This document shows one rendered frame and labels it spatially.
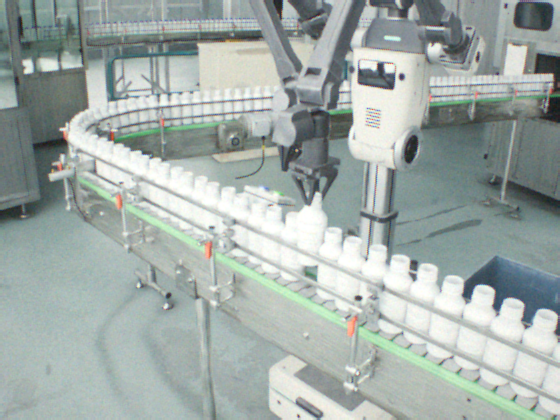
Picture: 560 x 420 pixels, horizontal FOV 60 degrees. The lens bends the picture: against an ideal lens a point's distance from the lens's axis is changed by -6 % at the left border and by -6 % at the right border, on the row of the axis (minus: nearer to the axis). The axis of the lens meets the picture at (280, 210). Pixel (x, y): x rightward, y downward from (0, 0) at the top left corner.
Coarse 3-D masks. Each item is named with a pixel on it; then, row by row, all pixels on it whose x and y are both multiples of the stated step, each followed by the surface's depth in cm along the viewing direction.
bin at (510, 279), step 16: (496, 256) 150; (480, 272) 144; (496, 272) 152; (512, 272) 148; (528, 272) 144; (544, 272) 141; (464, 288) 138; (496, 288) 153; (512, 288) 149; (528, 288) 145; (544, 288) 142; (496, 304) 154; (528, 304) 146; (544, 304) 143; (528, 320) 148
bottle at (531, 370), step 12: (540, 312) 85; (552, 312) 84; (540, 324) 83; (552, 324) 82; (528, 336) 85; (540, 336) 83; (552, 336) 83; (540, 348) 83; (552, 348) 83; (516, 360) 88; (528, 360) 85; (540, 360) 83; (516, 372) 88; (528, 372) 85; (540, 372) 84; (516, 384) 88; (540, 384) 86; (528, 396) 87
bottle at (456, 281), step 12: (456, 276) 95; (444, 288) 94; (456, 288) 93; (444, 300) 94; (456, 300) 94; (456, 312) 94; (432, 324) 97; (444, 324) 95; (456, 324) 95; (432, 336) 98; (444, 336) 96; (456, 336) 96; (432, 348) 98
